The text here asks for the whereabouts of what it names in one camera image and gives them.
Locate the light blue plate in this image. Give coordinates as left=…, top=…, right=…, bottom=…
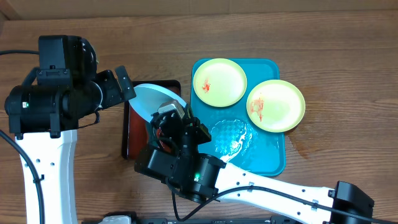
left=129, top=83, right=187, bottom=123

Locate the yellow-green plate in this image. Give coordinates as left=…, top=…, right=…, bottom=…
left=193, top=58, right=248, bottom=107
left=246, top=80, right=306, bottom=133

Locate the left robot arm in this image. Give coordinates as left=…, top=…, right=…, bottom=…
left=3, top=35, right=136, bottom=223

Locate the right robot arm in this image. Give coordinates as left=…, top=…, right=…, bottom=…
left=134, top=108, right=375, bottom=223

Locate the black tray with red water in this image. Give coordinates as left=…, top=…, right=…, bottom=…
left=121, top=80, right=181, bottom=160

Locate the teal plastic serving tray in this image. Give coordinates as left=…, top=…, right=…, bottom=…
left=190, top=58, right=286, bottom=177

